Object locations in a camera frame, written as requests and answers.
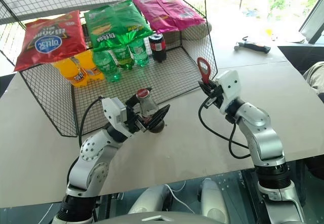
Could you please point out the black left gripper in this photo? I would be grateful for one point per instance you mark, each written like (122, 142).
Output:
(132, 118)

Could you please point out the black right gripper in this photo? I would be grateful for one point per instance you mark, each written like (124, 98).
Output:
(216, 94)

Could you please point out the glass bottle with red cap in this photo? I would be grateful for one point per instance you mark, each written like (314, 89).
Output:
(148, 106)

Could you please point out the red bottle opener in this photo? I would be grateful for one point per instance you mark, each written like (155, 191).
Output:
(206, 75)

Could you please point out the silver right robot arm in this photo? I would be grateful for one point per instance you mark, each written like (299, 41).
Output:
(263, 137)

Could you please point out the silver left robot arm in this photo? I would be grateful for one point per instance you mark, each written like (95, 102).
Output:
(86, 158)

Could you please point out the green soda bottle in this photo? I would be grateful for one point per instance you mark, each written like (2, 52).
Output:
(107, 67)
(124, 56)
(139, 53)

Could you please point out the dark cola bottle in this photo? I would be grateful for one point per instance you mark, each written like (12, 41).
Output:
(157, 47)

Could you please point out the orange soda bottle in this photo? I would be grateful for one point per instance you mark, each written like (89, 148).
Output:
(73, 73)
(91, 67)

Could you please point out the pink chips bag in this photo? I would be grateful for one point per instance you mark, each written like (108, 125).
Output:
(149, 11)
(177, 11)

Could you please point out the silver robot leg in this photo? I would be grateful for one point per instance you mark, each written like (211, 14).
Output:
(213, 198)
(152, 198)

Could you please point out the green chips bag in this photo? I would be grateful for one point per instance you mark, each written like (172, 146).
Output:
(101, 31)
(129, 18)

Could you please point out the person's khaki trouser leg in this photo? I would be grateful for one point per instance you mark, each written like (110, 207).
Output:
(315, 77)

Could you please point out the red chips bag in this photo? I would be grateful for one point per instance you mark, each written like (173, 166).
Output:
(50, 41)

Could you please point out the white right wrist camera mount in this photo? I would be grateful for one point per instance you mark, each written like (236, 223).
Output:
(230, 82)

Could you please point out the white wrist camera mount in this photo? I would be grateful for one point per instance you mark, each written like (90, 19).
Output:
(230, 82)
(111, 110)

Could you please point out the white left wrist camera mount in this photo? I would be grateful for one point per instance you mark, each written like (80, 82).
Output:
(111, 110)

